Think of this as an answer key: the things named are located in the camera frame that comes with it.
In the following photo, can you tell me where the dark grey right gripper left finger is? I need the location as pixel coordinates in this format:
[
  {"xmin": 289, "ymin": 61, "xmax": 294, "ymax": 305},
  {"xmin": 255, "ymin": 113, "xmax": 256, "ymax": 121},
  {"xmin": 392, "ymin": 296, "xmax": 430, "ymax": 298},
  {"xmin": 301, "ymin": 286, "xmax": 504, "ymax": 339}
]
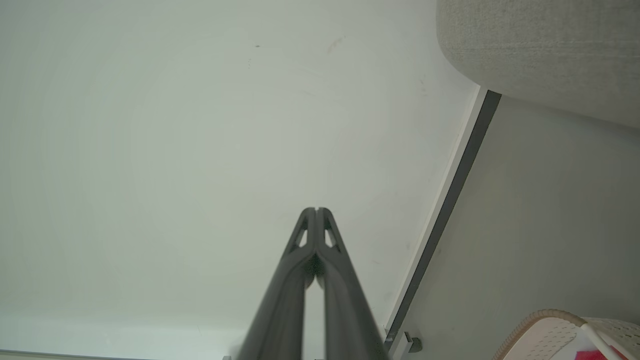
[{"xmin": 236, "ymin": 207, "xmax": 318, "ymax": 360}]

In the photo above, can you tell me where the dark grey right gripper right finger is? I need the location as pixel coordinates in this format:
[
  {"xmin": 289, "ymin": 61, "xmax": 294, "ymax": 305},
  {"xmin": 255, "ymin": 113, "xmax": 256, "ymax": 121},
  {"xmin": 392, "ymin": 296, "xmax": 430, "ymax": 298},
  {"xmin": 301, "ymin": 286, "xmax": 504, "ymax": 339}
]
[{"xmin": 316, "ymin": 207, "xmax": 390, "ymax": 360}]

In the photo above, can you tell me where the red garment with striped trim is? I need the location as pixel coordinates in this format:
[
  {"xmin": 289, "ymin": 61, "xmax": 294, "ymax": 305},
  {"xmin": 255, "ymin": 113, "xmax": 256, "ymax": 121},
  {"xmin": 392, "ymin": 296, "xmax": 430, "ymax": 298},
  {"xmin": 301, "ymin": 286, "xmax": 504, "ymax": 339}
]
[{"xmin": 574, "ymin": 349, "xmax": 629, "ymax": 360}]

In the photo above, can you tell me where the white woven laundry basket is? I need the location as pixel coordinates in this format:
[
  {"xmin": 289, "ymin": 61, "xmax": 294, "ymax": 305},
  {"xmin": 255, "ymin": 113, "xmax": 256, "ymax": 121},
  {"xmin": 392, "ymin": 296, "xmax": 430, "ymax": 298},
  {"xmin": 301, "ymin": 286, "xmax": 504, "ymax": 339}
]
[{"xmin": 492, "ymin": 309, "xmax": 640, "ymax": 360}]

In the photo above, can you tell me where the grey fabric sofa seat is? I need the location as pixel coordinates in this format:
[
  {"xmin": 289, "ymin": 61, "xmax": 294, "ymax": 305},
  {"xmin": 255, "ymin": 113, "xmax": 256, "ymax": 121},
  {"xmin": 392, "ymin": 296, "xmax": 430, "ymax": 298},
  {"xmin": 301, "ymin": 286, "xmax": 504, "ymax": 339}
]
[{"xmin": 436, "ymin": 0, "xmax": 640, "ymax": 130}]

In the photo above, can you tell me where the white and grey baseboard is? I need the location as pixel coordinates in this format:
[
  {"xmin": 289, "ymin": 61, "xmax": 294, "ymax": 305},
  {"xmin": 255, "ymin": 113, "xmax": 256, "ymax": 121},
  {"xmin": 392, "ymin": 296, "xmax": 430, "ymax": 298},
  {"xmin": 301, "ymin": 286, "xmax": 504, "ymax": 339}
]
[{"xmin": 384, "ymin": 86, "xmax": 503, "ymax": 351}]

